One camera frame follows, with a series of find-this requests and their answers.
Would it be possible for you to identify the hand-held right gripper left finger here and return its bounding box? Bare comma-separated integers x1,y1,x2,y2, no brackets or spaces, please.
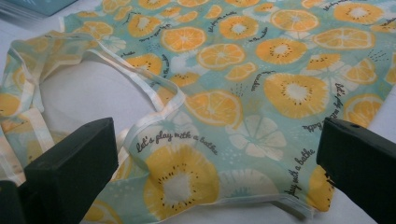
17,117,120,224

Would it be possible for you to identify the citrus print fabric tote bag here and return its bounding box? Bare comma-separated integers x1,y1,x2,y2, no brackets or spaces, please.
0,0,396,224

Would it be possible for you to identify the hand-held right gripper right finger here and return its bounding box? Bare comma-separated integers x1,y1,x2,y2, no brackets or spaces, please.
316,117,396,224

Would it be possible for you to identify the white table mat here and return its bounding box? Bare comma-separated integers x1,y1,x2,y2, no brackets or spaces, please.
0,8,396,224

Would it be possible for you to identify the light blue perforated plastic basket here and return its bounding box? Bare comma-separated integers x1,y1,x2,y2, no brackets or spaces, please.
0,0,78,21

